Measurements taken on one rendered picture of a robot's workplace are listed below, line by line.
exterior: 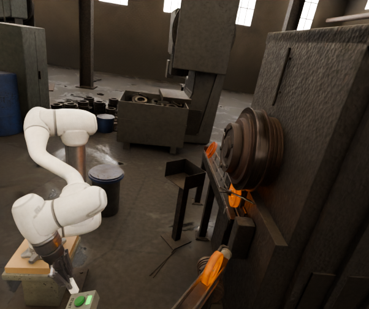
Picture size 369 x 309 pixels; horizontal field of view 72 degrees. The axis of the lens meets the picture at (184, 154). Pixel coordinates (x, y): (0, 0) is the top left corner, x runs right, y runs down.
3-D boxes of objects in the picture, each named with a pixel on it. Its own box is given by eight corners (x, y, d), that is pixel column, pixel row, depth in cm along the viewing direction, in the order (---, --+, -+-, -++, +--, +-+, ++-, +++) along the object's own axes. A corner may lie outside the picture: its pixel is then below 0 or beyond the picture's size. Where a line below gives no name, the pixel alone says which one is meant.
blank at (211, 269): (213, 284, 121) (206, 281, 123) (226, 254, 124) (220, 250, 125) (203, 288, 108) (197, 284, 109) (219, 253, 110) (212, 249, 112)
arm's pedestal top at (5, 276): (2, 280, 138) (0, 274, 137) (29, 238, 167) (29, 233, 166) (64, 282, 142) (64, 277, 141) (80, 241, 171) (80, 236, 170)
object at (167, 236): (174, 225, 248) (186, 158, 219) (192, 242, 229) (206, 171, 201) (157, 232, 235) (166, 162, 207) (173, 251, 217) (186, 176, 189)
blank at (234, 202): (242, 182, 151) (236, 181, 151) (240, 208, 149) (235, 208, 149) (234, 182, 166) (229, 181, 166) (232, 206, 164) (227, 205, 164)
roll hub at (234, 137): (230, 183, 145) (225, 148, 165) (246, 147, 125) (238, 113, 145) (220, 181, 144) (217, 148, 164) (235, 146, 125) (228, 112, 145)
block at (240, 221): (243, 250, 150) (253, 217, 141) (246, 260, 143) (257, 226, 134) (225, 248, 149) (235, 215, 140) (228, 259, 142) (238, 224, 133)
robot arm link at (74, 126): (62, 226, 160) (98, 219, 170) (63, 244, 147) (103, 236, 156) (51, 105, 130) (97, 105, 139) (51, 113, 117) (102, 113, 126)
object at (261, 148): (245, 208, 146) (235, 151, 179) (278, 149, 113) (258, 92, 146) (234, 206, 145) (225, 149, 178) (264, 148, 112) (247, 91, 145)
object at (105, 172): (124, 202, 270) (127, 165, 253) (118, 221, 241) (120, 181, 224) (94, 198, 267) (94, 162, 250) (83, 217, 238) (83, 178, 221)
